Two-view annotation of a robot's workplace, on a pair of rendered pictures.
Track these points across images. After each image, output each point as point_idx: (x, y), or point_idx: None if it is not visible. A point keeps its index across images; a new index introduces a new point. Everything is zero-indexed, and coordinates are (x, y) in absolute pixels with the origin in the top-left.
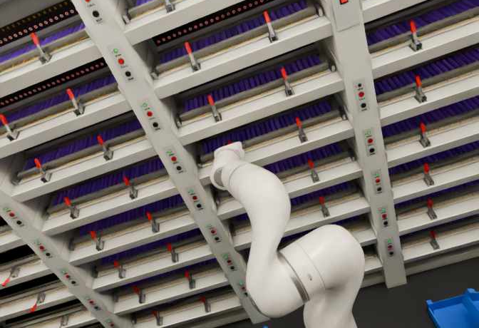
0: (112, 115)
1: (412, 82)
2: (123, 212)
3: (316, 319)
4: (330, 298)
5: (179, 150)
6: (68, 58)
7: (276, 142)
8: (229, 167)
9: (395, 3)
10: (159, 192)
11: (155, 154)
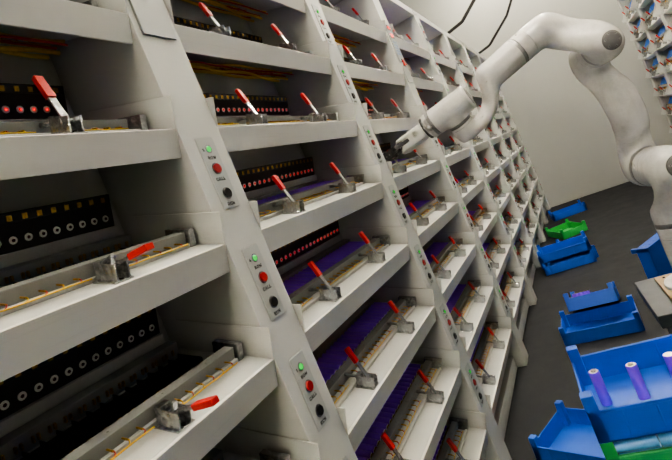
0: (318, 70)
1: None
2: (301, 273)
3: (621, 78)
4: (611, 70)
5: (373, 134)
6: None
7: (408, 167)
8: (495, 52)
9: (417, 81)
10: (372, 185)
11: (356, 134)
